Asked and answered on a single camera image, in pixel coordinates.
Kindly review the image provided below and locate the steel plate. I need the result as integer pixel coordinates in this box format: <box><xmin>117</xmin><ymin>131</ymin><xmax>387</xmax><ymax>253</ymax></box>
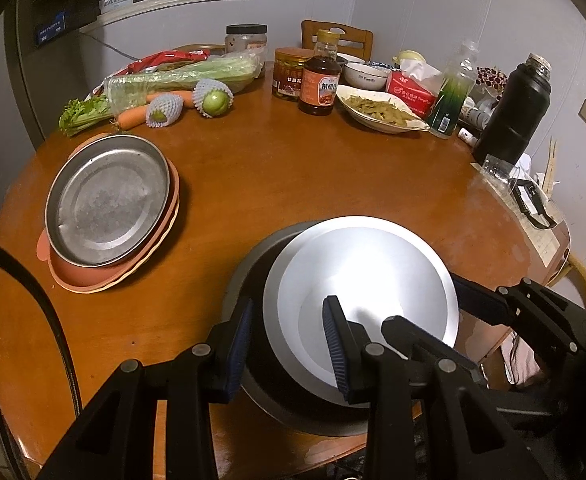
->
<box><xmin>45</xmin><ymin>135</ymin><xmax>172</xmax><ymax>267</ymax></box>

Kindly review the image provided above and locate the dark sauce bottle orange cap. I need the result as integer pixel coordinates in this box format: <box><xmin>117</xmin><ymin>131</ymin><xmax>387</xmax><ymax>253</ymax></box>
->
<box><xmin>298</xmin><ymin>29</ymin><xmax>343</xmax><ymax>117</ymax></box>

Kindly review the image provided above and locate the black plastic holder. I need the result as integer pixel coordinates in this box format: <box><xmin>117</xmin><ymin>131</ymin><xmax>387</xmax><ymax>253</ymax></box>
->
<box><xmin>510</xmin><ymin>177</ymin><xmax>558</xmax><ymax>231</ymax></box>

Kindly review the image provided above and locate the clear plastic container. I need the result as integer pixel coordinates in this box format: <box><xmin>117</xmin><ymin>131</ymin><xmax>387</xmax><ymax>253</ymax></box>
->
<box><xmin>479</xmin><ymin>152</ymin><xmax>519</xmax><ymax>181</ymax></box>

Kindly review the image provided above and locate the red tissue pack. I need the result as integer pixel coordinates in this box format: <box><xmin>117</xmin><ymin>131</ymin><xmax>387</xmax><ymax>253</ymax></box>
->
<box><xmin>385</xmin><ymin>49</ymin><xmax>444</xmax><ymax>121</ymax></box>

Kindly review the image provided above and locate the black cable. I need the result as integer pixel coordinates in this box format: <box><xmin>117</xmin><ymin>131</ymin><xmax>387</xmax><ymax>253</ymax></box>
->
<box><xmin>0</xmin><ymin>232</ymin><xmax>81</xmax><ymax>413</ymax></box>

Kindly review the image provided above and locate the chili sauce jar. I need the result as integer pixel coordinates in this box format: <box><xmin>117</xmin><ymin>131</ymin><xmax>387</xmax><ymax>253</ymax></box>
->
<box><xmin>272</xmin><ymin>47</ymin><xmax>313</xmax><ymax>103</ymax></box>

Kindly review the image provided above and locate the black thermos flask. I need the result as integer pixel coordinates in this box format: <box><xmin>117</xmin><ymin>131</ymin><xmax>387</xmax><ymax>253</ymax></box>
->
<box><xmin>472</xmin><ymin>53</ymin><xmax>553</xmax><ymax>167</ymax></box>

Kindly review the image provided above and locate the clear jar with black lid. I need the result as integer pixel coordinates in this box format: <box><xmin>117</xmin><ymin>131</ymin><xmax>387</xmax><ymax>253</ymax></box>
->
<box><xmin>224</xmin><ymin>24</ymin><xmax>269</xmax><ymax>78</ymax></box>

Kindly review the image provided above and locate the clear bottle with green liquid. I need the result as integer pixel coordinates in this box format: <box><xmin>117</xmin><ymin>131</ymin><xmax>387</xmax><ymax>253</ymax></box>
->
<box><xmin>425</xmin><ymin>40</ymin><xmax>479</xmax><ymax>140</ymax></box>

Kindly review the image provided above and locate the white ceramic bowl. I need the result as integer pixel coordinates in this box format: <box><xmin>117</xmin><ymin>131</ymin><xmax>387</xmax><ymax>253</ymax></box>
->
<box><xmin>343</xmin><ymin>61</ymin><xmax>391</xmax><ymax>92</ymax></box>

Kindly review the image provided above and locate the celery in plastic bag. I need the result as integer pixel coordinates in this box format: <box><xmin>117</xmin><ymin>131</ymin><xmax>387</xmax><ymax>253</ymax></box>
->
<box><xmin>59</xmin><ymin>55</ymin><xmax>264</xmax><ymax>138</ymax></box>

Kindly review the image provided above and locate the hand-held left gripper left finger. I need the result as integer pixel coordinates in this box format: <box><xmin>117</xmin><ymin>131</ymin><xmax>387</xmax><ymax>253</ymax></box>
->
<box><xmin>35</xmin><ymin>297</ymin><xmax>255</xmax><ymax>480</ymax></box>

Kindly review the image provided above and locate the grey refrigerator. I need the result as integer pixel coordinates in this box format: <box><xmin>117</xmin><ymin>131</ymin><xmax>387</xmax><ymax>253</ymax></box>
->
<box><xmin>3</xmin><ymin>0</ymin><xmax>138</xmax><ymax>146</ymax></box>

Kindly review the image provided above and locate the bundle of wooden chopsticks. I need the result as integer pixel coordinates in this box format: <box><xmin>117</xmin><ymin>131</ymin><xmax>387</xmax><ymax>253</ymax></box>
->
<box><xmin>546</xmin><ymin>135</ymin><xmax>560</xmax><ymax>196</ymax></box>

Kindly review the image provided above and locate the green fruit in foam net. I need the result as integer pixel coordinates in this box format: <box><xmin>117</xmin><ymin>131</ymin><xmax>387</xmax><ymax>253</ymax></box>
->
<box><xmin>193</xmin><ymin>78</ymin><xmax>235</xmax><ymax>118</ymax></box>
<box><xmin>145</xmin><ymin>94</ymin><xmax>186</xmax><ymax>128</ymax></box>

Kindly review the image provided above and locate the large carrot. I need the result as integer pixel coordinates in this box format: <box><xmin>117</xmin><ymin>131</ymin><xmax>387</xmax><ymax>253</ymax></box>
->
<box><xmin>115</xmin><ymin>105</ymin><xmax>151</xmax><ymax>131</ymax></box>

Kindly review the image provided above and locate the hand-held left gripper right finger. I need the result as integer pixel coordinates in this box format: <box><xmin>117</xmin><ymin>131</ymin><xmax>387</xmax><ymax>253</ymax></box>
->
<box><xmin>322</xmin><ymin>295</ymin><xmax>549</xmax><ymax>480</ymax></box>

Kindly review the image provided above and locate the large steel bowl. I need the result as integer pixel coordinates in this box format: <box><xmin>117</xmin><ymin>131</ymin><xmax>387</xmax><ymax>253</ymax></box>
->
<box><xmin>220</xmin><ymin>220</ymin><xmax>424</xmax><ymax>438</ymax></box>

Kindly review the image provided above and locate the white dish of pickled vegetables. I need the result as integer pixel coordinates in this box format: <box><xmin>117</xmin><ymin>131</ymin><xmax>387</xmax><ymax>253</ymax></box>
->
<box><xmin>335</xmin><ymin>84</ymin><xmax>431</xmax><ymax>135</ymax></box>

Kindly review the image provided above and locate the thin grey wire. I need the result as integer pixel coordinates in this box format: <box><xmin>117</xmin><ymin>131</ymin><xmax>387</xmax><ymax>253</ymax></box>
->
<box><xmin>80</xmin><ymin>30</ymin><xmax>138</xmax><ymax>61</ymax></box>

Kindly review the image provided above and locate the red snack packet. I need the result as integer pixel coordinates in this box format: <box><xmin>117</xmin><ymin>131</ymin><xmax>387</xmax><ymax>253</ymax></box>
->
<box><xmin>127</xmin><ymin>49</ymin><xmax>211</xmax><ymax>75</ymax></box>

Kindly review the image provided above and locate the blue box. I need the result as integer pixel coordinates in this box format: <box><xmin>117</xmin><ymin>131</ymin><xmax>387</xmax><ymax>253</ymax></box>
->
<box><xmin>35</xmin><ymin>7</ymin><xmax>71</xmax><ymax>43</ymax></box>

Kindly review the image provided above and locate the curved wooden chair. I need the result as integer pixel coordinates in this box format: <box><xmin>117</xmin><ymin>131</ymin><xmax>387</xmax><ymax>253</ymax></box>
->
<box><xmin>556</xmin><ymin>252</ymin><xmax>586</xmax><ymax>321</ymax></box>

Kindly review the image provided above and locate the clear plastic case with strap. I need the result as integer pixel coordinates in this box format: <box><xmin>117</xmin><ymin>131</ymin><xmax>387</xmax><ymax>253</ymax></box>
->
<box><xmin>473</xmin><ymin>160</ymin><xmax>571</xmax><ymax>267</ymax></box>

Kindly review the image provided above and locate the small carrot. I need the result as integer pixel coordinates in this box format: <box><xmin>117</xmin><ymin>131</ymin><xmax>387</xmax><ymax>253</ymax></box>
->
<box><xmin>145</xmin><ymin>91</ymin><xmax>196</xmax><ymax>107</ymax></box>

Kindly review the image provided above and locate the pink printed cloth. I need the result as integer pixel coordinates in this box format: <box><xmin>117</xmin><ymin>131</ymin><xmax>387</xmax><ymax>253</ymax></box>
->
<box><xmin>503</xmin><ymin>332</ymin><xmax>544</xmax><ymax>388</ymax></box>

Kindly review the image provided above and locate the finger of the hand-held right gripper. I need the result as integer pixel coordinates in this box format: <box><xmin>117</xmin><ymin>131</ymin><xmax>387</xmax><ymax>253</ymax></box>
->
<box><xmin>380</xmin><ymin>315</ymin><xmax>564</xmax><ymax>431</ymax></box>
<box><xmin>450</xmin><ymin>276</ymin><xmax>586</xmax><ymax>361</ymax></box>

